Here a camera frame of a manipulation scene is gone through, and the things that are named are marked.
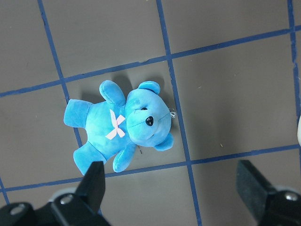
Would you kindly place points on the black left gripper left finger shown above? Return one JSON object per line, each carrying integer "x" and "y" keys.
{"x": 79, "y": 208}

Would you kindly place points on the blue teddy bear plush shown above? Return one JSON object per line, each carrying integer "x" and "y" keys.
{"x": 116, "y": 126}

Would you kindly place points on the white trash can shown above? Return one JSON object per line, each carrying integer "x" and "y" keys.
{"x": 299, "y": 131}

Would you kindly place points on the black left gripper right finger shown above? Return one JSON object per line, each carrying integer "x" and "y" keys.
{"x": 269, "y": 205}

